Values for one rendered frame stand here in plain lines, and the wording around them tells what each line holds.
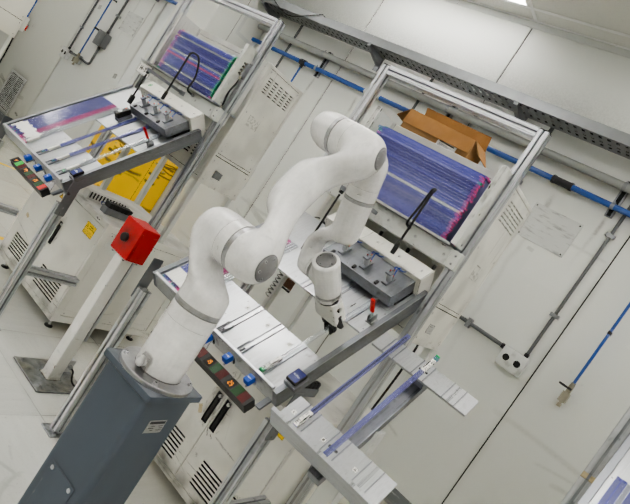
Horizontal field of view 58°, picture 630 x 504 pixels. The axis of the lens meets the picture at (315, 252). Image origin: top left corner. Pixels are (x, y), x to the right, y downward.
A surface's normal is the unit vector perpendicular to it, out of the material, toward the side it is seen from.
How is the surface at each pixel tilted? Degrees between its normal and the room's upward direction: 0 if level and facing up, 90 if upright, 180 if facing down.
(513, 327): 90
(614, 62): 90
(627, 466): 44
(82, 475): 90
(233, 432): 90
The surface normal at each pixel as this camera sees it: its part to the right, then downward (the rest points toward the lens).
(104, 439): -0.46, -0.22
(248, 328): 0.07, -0.79
